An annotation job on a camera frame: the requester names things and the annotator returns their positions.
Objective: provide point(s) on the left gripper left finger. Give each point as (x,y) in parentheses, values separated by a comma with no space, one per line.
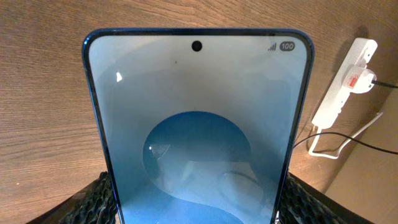
(95,204)

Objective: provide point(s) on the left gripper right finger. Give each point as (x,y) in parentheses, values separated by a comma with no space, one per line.
(300,203)

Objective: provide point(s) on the blue Galaxy smartphone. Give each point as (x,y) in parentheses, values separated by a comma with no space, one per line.
(197,125)

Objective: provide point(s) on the white USB charger plug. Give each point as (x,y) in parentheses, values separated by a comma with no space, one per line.
(358,80)

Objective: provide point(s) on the white power strip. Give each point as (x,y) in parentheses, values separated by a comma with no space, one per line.
(359,54)

